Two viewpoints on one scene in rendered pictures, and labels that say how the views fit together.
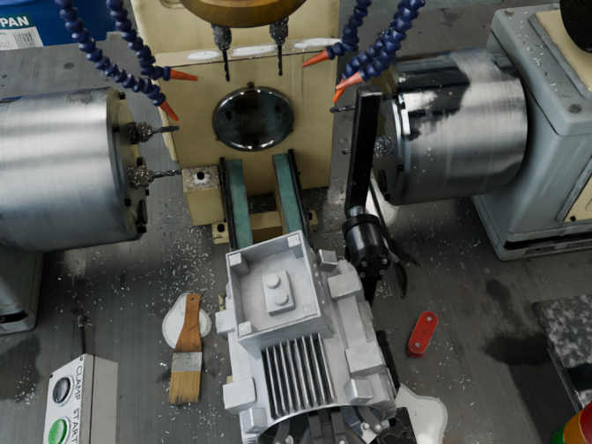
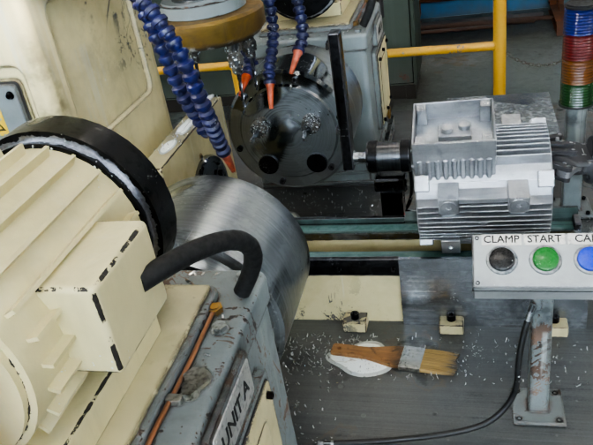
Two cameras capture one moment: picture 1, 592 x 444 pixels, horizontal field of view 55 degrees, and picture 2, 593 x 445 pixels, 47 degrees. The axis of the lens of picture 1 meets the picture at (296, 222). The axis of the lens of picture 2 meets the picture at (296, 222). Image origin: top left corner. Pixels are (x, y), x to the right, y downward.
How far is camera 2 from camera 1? 102 cm
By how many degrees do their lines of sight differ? 52
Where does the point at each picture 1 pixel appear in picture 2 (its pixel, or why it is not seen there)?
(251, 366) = (496, 184)
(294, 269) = (435, 126)
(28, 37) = not seen: outside the picture
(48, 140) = (224, 210)
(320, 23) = (163, 116)
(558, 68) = (316, 33)
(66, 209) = (288, 253)
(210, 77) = (184, 160)
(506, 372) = not seen: hidden behind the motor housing
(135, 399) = (441, 403)
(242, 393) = (520, 185)
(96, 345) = (362, 433)
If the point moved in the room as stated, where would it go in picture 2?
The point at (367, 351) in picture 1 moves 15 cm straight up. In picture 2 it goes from (508, 118) to (509, 26)
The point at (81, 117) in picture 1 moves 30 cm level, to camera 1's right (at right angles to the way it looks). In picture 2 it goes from (212, 187) to (294, 101)
